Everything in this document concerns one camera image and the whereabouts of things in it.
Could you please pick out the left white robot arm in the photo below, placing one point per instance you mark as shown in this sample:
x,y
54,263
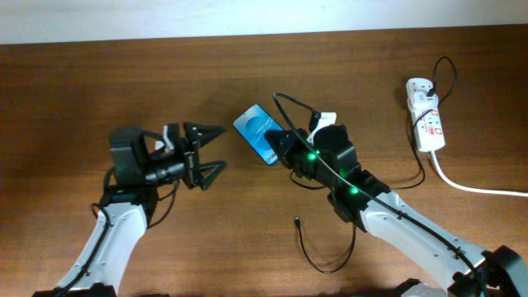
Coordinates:
x,y
143,162

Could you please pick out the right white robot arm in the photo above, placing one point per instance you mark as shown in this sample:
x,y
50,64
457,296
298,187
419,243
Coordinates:
x,y
459,267

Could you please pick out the white power strip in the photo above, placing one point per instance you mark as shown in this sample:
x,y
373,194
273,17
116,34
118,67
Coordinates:
x,y
428,130

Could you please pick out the blue Galaxy smartphone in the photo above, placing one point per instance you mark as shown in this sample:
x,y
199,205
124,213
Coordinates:
x,y
253,124

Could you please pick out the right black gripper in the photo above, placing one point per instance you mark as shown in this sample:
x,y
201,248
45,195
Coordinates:
x,y
289,149

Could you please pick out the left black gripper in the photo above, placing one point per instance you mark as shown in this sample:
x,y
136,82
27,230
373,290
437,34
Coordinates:
x,y
185,156

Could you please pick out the white USB charger plug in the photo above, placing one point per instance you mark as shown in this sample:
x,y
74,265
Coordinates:
x,y
418,97

